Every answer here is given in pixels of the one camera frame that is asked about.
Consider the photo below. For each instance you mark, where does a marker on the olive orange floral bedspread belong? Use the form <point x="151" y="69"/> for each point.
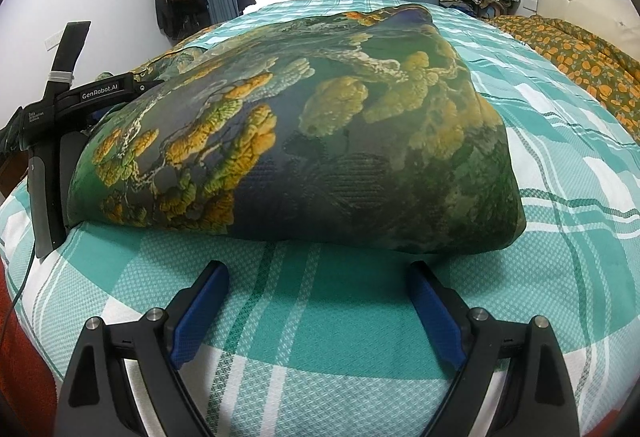
<point x="591" y="62"/>

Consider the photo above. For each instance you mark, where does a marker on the cream headboard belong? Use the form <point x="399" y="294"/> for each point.
<point x="616" y="21"/>

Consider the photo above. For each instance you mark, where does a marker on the green floral printed garment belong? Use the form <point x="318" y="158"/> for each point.
<point x="358" y="128"/>

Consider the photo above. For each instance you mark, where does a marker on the teal white checked bedsheet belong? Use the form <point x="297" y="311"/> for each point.
<point x="323" y="340"/>

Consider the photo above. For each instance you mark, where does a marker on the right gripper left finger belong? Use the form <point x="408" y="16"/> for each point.
<point x="96" y="397"/>

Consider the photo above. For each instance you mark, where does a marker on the orange red clothing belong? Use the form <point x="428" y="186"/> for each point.
<point x="28" y="393"/>

